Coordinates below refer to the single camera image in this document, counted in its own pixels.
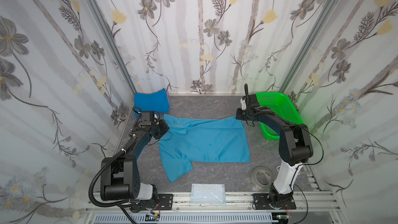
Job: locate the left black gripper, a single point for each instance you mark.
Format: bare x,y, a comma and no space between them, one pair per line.
162,129

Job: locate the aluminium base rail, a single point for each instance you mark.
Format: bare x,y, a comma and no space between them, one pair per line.
302,202

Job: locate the clear tape roll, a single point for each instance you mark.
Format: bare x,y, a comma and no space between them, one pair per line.
262,178

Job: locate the teal t-shirt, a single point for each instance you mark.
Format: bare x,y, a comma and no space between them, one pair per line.
201,140

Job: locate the clear plastic bag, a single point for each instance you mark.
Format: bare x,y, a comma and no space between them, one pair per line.
208,195

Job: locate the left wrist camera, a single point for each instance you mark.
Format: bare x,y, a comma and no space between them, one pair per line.
145,118

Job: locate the green plastic basket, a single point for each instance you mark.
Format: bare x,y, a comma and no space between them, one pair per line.
282,106

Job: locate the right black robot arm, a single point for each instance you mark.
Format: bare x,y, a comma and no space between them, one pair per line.
295,149

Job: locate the white slotted cable duct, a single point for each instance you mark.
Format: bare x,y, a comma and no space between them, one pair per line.
205,218

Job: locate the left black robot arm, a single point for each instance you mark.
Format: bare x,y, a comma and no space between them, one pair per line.
120,180

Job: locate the folded blue t-shirt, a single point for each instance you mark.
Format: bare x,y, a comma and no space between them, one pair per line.
158,101

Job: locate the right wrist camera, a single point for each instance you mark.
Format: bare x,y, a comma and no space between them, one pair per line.
248,101

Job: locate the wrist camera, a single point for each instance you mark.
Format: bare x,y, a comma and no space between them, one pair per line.
248,101
145,118

